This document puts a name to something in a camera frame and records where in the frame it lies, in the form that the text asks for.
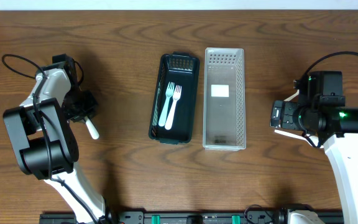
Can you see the white label in clear basket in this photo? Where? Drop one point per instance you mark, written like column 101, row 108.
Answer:
column 221, row 91

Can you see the white plastic fork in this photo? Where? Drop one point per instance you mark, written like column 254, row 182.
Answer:
column 176, row 96

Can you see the black plastic basket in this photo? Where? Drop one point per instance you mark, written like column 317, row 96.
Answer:
column 181, row 69

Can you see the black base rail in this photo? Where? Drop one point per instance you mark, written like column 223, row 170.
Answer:
column 292, row 213

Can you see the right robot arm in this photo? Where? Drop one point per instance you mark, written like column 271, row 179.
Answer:
column 326, row 123

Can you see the white plastic fork angled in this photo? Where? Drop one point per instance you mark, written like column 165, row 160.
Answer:
column 91, row 128

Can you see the white plastic spoon lowest right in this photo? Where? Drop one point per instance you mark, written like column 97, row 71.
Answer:
column 291, row 136

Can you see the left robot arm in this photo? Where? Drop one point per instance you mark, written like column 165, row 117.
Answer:
column 43, row 142

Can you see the clear plastic basket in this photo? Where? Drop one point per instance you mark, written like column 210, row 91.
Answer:
column 224, row 119

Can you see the pale green plastic fork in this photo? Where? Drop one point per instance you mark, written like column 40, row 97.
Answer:
column 168, row 95

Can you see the white plastic spoon top right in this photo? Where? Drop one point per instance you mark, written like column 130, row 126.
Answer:
column 292, row 96

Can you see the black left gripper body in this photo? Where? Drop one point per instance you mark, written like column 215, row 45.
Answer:
column 81, row 106

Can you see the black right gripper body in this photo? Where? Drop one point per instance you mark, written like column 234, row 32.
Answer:
column 291, row 120

